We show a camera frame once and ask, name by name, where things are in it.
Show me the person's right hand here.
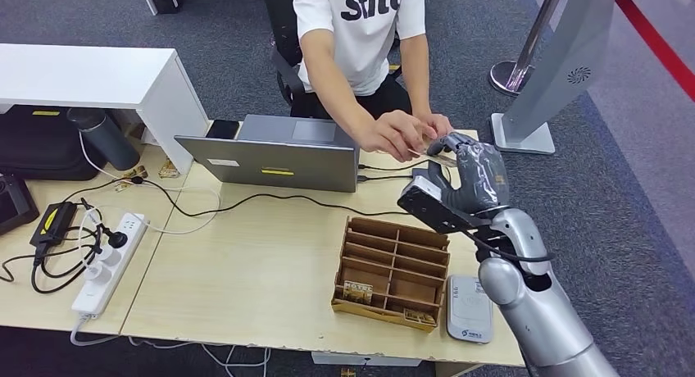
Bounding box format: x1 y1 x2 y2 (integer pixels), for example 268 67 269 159
355 110 435 164

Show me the black adapter cable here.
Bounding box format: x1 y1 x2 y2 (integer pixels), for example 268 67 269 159
0 222 104 295

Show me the person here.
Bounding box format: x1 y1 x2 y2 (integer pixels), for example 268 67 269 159
290 0 454 164

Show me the silver kiosk stand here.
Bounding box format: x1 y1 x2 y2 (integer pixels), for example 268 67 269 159
490 0 644 157

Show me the black tablet device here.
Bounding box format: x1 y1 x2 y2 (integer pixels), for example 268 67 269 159
0 172 40 236

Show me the white card reader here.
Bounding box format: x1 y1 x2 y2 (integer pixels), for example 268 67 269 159
446 275 495 345

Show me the wooden card organiser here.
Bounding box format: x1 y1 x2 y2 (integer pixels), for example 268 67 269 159
331 216 452 334

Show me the white side desk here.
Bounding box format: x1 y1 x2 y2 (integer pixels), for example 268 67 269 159
0 43 210 175

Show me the black plug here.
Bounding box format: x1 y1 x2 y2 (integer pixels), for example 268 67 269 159
102 229 129 250

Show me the black bag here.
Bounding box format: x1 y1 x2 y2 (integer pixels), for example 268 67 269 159
0 105 107 182

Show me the black office chair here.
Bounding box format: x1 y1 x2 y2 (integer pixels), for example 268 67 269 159
259 0 406 120

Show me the black smartphone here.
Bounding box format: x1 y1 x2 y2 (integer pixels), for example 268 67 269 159
205 119 241 141

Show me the chrome stanchion post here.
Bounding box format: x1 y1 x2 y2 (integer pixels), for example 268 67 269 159
488 0 569 98

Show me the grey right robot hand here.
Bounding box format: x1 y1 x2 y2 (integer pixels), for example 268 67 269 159
425 131 511 216

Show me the white power strip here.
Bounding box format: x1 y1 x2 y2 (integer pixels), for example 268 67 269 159
71 212 148 317

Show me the white power strip cable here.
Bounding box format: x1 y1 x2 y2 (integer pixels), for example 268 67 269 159
69 313 271 377

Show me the grey laptop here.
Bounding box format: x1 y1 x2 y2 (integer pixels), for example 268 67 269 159
175 113 362 193

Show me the person's left hand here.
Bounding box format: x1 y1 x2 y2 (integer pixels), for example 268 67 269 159
418 112 454 141

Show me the black power adapter yellow label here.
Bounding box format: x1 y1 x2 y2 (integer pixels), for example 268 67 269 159
30 202 78 248

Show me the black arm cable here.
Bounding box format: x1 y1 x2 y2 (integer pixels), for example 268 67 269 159
461 230 557 264

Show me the black laptop power cable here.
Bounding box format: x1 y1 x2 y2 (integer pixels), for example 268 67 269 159
62 176 416 219

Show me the thin white cable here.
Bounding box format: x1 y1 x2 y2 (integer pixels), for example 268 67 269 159
77 129 223 259

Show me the dark grey thermos bottle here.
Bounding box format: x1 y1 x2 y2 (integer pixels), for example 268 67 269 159
66 107 141 171

